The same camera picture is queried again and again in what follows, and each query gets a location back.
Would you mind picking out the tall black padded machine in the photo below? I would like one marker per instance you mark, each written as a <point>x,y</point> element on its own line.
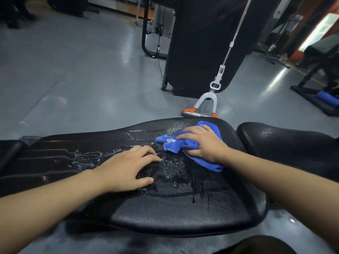
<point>201,36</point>

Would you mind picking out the black low bench frame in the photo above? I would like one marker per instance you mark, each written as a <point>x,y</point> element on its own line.
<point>309,95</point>

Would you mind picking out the person's left forearm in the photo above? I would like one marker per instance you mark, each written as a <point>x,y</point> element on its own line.
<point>47,206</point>

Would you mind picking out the white and orange mop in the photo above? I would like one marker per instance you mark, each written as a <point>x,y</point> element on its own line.
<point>221,69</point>

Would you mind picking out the blue foam roller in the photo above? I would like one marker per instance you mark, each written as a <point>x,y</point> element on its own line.
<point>328,99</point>

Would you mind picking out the person's left hand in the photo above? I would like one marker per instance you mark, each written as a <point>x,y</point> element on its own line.
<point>120,173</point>

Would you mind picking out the large black bench pad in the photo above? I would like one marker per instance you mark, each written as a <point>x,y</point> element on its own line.
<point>169,208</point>

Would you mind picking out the blue microfibre cloth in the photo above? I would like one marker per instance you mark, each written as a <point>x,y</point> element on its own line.
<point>172,144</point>

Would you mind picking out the person's left middle finger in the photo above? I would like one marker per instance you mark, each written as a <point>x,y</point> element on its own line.
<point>144,151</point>

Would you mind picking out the person's right middle finger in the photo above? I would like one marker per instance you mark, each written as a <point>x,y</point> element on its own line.
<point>193,130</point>

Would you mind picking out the person's right hand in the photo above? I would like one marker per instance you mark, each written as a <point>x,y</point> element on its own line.
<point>209,145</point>

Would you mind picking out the black floor stand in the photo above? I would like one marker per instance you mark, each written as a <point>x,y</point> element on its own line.
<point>275,56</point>

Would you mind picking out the small black bench pad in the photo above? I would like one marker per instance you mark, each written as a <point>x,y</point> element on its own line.
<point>291,150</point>

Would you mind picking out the black metal machine frame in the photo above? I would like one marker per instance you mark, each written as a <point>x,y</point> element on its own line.
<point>143,36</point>

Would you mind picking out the person's left thumb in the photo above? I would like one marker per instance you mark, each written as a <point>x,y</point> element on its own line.
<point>145,182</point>

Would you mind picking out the person's right forearm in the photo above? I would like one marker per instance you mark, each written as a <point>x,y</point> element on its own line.
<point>286,185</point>

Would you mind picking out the green padded bench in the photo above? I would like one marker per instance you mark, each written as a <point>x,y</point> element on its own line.
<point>324,46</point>

